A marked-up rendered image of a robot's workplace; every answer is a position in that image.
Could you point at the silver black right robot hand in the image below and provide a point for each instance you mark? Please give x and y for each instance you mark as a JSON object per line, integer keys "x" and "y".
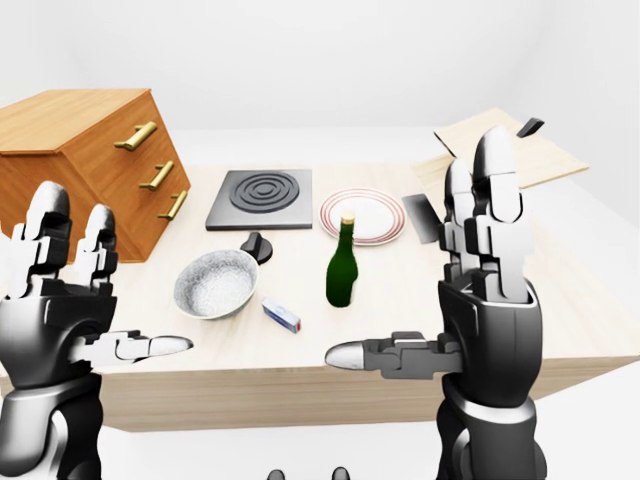
{"x": 500, "y": 340}

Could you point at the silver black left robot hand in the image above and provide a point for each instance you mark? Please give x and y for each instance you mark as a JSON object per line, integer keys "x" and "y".
{"x": 55, "y": 320}

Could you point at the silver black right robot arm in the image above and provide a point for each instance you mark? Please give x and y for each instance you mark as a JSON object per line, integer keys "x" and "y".
{"x": 490, "y": 445}

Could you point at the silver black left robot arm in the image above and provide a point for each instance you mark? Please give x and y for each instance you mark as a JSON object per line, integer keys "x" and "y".
{"x": 35, "y": 435}

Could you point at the wooden cabinet drawer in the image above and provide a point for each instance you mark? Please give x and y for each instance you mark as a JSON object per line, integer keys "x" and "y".
{"x": 129, "y": 194}
{"x": 107, "y": 150}
{"x": 146, "y": 226}

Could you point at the wooden cabinet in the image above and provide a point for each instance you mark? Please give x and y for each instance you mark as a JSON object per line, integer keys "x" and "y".
{"x": 30, "y": 170}

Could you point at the green wine bottle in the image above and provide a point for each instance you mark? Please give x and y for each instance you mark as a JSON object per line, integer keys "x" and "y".
{"x": 342, "y": 275}

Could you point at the grey patterned bowl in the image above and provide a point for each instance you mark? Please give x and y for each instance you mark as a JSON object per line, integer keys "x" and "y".
{"x": 215, "y": 290}

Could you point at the white plate with red rings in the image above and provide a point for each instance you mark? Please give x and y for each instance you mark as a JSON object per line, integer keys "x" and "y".
{"x": 372, "y": 210}

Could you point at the pale wooden slat tray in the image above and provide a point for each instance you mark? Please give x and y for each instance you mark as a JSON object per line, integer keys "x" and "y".
{"x": 545, "y": 160}

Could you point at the small dark rounded shape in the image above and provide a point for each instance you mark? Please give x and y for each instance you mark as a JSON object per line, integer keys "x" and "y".
{"x": 275, "y": 469}
{"x": 341, "y": 468}

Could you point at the small black angled object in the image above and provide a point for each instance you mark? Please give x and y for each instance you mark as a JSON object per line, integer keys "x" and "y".
{"x": 530, "y": 127}

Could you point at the round black knob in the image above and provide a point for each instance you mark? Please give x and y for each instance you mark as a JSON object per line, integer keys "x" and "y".
{"x": 257, "y": 247}

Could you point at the small white blue box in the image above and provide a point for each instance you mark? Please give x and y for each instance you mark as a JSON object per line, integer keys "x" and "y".
{"x": 281, "y": 313}

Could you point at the flat dark stove plate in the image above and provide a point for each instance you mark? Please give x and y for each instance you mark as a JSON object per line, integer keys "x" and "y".
{"x": 260, "y": 200}

